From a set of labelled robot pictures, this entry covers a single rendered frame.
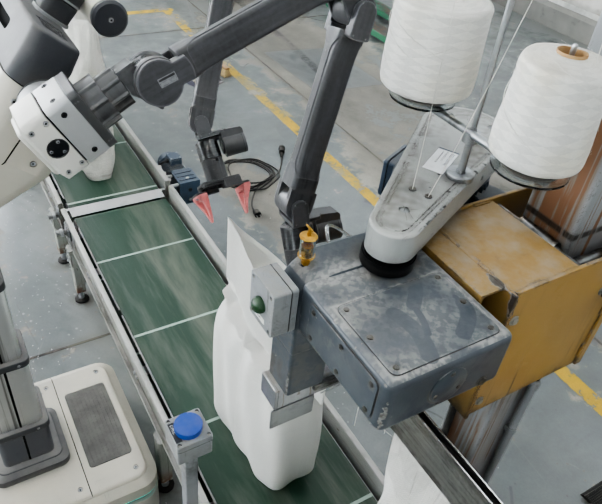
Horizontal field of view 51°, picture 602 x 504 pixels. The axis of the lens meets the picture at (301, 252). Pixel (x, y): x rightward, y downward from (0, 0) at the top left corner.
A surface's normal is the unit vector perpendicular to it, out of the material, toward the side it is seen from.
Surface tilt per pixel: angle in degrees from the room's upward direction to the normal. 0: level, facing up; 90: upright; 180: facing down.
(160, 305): 0
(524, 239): 0
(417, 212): 0
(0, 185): 115
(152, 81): 77
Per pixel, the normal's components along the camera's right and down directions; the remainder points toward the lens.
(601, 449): 0.10, -0.77
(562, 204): -0.86, 0.26
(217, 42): 0.37, 0.38
